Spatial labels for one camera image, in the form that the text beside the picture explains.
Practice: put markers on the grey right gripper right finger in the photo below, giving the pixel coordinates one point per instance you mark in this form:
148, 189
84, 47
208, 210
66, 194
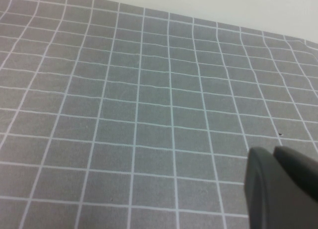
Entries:
293, 189

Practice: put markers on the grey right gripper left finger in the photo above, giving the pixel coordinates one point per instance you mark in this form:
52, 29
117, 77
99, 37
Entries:
254, 184

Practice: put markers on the grey white-grid tablecloth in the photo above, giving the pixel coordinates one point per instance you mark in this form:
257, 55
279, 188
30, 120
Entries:
124, 102

